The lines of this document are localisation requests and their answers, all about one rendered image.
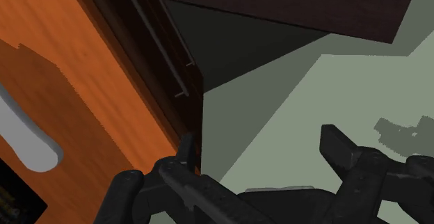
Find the grey rounded oblong object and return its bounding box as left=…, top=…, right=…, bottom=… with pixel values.
left=0, top=83, right=65, bottom=174

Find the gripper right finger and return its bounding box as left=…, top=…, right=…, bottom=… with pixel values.
left=319, top=123, right=434, bottom=224

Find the orange-topped dark wood drawer chest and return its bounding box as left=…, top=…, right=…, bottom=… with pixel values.
left=0, top=0, right=204, bottom=224

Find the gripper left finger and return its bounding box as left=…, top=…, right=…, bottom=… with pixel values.
left=93, top=132, right=276, bottom=224

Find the black flat object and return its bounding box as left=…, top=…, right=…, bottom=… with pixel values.
left=0, top=158, right=49, bottom=224

